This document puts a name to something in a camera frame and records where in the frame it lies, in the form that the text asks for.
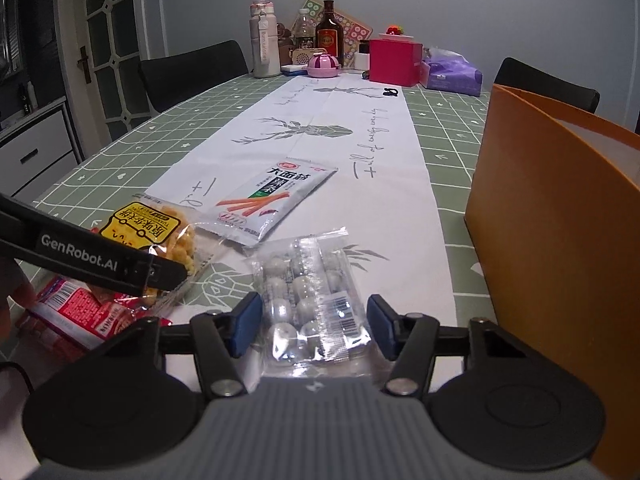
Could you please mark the white printed table runner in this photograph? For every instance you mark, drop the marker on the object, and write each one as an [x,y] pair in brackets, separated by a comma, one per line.
[350,185]

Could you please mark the clear plastic bottle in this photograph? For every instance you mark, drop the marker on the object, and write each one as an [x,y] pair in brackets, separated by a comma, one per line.
[304,27]

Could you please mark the black chair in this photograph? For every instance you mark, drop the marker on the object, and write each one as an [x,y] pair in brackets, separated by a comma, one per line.
[545,85]
[195,72]

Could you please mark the white water bottle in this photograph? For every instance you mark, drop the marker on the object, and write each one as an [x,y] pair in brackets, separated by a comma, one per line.
[265,40]

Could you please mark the person's left hand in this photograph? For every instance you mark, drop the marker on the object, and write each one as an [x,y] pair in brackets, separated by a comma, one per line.
[22,292]

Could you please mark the green grid tablecloth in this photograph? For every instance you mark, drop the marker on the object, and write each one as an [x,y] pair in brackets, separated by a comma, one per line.
[150,145]

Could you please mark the yellow label cracker pack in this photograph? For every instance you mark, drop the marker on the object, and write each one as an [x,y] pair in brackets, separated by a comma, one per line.
[145,225]

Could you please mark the pink round container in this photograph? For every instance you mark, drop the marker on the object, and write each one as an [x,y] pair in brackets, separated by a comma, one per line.
[324,66]

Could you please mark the beige small radio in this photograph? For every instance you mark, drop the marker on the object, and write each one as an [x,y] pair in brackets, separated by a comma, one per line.
[304,56]

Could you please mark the brown glass bottle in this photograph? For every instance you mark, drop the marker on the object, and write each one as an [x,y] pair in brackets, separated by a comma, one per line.
[329,35]

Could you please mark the red flower ornament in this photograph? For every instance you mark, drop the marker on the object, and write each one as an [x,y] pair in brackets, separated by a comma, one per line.
[395,30]

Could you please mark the clear packet of white balls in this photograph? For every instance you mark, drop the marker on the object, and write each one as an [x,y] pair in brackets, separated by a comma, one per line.
[305,290]

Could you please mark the orange cardboard box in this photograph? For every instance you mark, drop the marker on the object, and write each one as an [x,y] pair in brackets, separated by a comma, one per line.
[555,260]

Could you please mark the white drawer cabinet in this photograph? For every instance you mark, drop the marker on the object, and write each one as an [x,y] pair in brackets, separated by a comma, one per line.
[35,150]

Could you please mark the blue flat object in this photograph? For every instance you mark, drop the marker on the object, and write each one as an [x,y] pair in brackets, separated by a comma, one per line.
[294,70]

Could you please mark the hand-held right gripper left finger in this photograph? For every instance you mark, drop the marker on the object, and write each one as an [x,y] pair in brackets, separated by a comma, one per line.
[245,322]

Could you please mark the glass panel door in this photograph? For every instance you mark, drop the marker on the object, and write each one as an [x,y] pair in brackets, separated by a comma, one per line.
[112,25]

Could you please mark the patterned cards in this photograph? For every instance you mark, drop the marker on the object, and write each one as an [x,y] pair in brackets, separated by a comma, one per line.
[355,27]

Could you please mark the pink box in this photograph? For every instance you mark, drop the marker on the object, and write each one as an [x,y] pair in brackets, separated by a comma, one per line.
[395,62]

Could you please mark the white spicy strip packet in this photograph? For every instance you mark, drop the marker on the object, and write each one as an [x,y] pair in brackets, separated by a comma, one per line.
[270,195]

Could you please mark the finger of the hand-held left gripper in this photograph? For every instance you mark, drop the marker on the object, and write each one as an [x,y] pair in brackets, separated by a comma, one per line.
[75,250]

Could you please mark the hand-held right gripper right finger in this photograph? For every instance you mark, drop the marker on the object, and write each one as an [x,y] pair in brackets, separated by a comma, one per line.
[382,325]

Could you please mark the small white jar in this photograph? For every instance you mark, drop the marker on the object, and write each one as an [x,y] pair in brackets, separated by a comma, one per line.
[363,57]

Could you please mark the purple tissue pack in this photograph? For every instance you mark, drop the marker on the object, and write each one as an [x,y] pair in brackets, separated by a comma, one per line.
[450,74]

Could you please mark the red snack packet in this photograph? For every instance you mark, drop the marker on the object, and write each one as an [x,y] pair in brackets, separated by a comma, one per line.
[75,312]

